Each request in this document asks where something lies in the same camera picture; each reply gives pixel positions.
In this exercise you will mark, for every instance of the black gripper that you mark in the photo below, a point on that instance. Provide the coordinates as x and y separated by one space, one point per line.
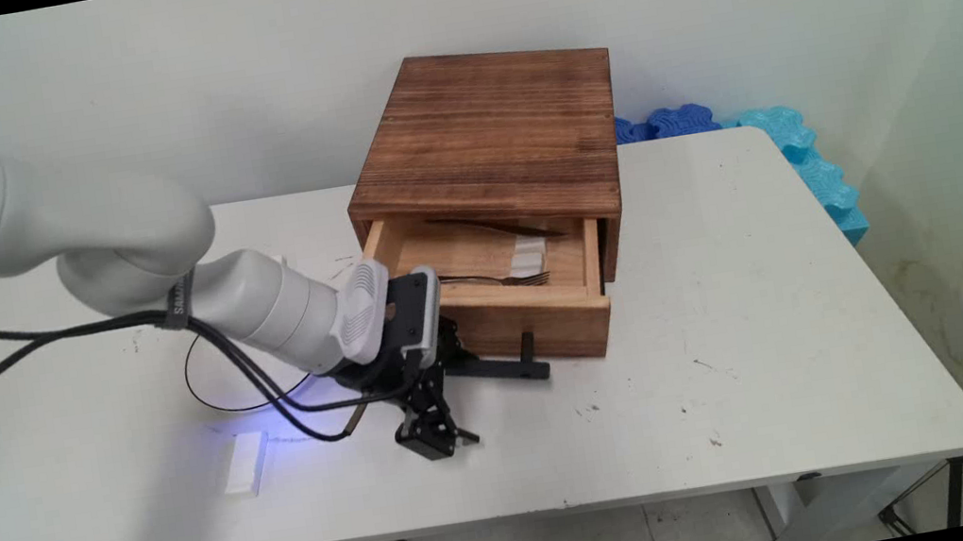
386 366

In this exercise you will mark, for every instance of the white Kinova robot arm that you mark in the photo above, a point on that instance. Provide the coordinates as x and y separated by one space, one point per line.
106 245

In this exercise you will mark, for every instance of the silver metal fork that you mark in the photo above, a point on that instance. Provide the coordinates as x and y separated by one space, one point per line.
521 280

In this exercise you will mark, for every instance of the small white cutlery rest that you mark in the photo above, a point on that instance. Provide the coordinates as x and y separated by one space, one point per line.
527 256

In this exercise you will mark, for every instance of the dark metal knife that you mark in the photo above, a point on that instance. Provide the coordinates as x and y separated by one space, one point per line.
494 226

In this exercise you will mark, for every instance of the white rectangular block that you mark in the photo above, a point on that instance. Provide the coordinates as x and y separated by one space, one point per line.
246 463

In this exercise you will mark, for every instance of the white plate with black rim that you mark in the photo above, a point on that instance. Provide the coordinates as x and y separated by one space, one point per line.
213 387

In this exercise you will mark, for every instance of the brown wooden drawer cabinet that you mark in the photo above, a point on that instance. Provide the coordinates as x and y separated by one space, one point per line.
489 126

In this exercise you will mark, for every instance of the dark blue foam mat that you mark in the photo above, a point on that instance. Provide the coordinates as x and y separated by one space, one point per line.
670 124

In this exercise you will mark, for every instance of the grey table leg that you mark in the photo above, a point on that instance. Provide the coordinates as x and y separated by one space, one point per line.
823 511

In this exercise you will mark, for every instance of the light blue foam mat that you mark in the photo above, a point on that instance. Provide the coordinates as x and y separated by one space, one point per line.
814 163

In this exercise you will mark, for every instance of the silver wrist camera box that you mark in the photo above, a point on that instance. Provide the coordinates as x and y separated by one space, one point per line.
430 311

